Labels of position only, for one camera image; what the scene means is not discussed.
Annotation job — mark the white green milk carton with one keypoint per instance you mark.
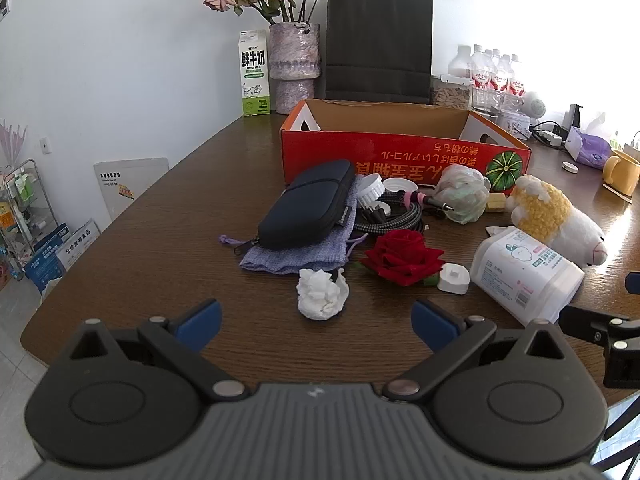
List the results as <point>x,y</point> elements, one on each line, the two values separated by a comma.
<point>255,75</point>

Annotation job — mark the black zip pouch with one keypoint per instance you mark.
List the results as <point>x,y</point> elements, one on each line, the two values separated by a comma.
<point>310,205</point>

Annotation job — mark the purple textured vase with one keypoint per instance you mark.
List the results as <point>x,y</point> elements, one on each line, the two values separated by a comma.
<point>295,60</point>

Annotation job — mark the crumpled translucent plastic bag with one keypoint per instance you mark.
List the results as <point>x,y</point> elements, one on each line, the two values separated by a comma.
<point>462,195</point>

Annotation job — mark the pale pink dried grass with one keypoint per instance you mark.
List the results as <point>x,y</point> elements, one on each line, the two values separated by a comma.
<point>11,142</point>

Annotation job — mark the red artificial rose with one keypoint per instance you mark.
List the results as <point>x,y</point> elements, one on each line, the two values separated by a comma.
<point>400,257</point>

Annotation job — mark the pack of clear water bottles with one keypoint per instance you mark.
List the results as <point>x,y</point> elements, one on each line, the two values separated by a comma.
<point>487,80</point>

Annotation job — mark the white printed board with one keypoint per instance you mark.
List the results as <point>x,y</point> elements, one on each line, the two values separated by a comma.
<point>130,185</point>

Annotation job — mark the black paper bag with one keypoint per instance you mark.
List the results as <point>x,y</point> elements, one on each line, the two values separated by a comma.
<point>380,45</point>

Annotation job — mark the white wet wipes pack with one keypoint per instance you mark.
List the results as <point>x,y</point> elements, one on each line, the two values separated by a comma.
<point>520,270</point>

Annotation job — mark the white screw lid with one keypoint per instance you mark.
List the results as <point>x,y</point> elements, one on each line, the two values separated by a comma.
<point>400,185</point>
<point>371,187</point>

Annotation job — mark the white floral tin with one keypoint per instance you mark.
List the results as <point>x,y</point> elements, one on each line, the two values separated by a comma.
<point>514,124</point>

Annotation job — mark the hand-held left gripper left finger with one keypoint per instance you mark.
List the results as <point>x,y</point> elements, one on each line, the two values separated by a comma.
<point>202,322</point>

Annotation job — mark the white tissue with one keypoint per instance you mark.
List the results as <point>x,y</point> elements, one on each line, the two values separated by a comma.
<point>320,295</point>

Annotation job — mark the yellow white sheep plush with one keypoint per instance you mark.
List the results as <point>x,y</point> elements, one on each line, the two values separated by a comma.
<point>545,210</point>

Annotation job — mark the white wall socket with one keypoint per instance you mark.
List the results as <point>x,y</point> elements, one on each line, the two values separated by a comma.
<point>45,145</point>

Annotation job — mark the purple tissue pack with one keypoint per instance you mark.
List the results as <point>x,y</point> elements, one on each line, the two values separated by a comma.
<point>592,150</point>

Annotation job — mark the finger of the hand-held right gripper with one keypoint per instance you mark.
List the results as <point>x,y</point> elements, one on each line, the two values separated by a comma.
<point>634,282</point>
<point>590,322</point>

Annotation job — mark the white wall charger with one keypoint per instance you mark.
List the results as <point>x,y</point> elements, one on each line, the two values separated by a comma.
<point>632,146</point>

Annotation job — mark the black desk stand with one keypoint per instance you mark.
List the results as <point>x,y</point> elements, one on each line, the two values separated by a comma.
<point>572,116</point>

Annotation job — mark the beige soap bar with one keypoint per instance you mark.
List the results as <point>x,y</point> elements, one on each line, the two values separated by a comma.
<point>496,203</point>

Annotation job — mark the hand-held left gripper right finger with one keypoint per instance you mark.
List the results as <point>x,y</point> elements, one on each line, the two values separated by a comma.
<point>432,327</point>

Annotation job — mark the small flat white lid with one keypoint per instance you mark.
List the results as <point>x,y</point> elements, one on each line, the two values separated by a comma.
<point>570,167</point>

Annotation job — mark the clear jar of wooden pieces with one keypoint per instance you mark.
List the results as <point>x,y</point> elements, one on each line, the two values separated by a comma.
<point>450,95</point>

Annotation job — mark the red cardboard box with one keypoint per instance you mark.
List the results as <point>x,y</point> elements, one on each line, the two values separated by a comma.
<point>400,152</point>

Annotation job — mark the white power adapter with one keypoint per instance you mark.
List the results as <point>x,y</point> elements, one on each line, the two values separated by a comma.
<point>550,138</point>

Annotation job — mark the yellow mug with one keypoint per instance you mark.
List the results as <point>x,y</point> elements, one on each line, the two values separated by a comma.
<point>622,172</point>

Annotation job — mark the white round device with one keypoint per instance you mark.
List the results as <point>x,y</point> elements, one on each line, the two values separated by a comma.
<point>535,105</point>

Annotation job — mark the white paper card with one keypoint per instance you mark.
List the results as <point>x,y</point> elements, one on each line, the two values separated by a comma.
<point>617,194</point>

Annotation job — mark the white printed carton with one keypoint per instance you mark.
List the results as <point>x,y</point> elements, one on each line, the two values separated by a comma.
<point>80,247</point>

